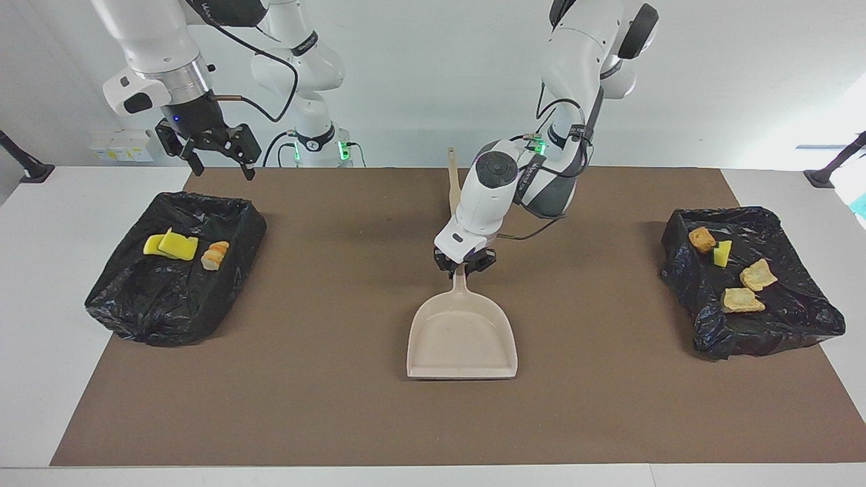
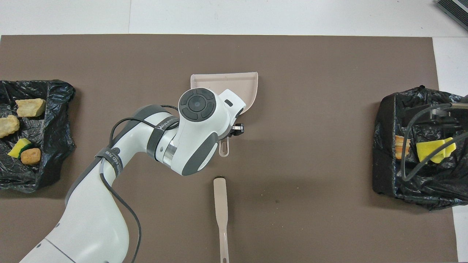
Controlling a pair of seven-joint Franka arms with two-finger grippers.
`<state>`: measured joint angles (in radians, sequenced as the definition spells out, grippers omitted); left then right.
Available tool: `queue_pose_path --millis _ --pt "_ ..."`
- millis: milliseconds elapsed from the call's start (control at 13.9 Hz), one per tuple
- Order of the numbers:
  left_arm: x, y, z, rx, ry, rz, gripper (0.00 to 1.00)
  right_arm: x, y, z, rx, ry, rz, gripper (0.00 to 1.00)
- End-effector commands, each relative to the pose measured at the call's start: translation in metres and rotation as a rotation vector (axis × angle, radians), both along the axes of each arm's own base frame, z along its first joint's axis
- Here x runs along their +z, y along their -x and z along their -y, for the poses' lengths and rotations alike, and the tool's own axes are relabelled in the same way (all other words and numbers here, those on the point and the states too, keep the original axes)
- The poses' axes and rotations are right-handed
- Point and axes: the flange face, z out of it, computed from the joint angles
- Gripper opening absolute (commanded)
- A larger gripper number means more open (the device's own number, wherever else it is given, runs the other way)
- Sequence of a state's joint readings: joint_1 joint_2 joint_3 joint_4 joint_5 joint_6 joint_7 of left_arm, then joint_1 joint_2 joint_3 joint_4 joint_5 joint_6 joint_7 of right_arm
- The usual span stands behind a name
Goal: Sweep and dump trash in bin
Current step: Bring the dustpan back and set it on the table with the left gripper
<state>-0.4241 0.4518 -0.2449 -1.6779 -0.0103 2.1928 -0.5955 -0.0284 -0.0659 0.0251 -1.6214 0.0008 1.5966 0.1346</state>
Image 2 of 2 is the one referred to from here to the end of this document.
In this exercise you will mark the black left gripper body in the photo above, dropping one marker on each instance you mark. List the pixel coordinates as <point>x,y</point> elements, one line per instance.
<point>234,132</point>

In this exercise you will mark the beige plastic dustpan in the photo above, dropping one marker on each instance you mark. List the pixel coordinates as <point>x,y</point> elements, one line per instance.
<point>237,86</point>

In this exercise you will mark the beige brush with black bristles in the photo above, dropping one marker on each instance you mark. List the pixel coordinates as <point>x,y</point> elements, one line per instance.
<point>221,201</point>

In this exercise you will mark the bread piece with orange crust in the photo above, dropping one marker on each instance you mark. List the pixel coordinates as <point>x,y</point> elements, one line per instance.
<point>398,146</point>

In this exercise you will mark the beige bread chunk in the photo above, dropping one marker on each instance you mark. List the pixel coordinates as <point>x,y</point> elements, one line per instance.
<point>31,107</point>

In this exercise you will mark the brown croquette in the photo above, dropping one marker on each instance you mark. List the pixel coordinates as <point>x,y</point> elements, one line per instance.
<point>30,156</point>

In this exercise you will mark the pale sponge chunk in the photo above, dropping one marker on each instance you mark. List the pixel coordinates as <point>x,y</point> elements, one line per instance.
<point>8,126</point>

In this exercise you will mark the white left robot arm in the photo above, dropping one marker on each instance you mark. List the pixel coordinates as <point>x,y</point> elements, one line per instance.
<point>197,128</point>

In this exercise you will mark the bin with black trash bag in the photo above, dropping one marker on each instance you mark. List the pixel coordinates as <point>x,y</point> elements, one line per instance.
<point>420,190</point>
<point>55,138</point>

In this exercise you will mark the brown table mat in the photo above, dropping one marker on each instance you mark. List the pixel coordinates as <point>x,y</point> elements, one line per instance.
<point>329,73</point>

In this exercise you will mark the grey ribbed device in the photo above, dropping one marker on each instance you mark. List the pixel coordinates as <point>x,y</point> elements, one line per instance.
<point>455,9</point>

